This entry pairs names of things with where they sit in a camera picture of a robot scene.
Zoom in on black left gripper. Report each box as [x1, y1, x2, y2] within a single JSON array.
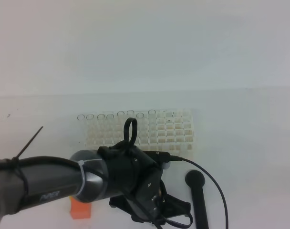
[[97, 140, 192, 224]]

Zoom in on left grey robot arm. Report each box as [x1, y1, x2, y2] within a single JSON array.
[[0, 141, 191, 229]]

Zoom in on white plastic test tube rack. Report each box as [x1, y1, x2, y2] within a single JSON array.
[[80, 109, 195, 157]]

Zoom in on black round-headed stand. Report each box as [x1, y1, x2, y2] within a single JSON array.
[[185, 170, 209, 229]]

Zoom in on orange cube block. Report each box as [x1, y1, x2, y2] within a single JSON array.
[[70, 197, 92, 219]]

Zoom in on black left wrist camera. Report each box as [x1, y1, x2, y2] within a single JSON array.
[[144, 151, 171, 170]]

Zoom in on black camera cable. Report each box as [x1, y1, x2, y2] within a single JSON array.
[[170, 155, 229, 229]]

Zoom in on black cable tie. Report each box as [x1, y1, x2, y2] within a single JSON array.
[[5, 125, 44, 198]]

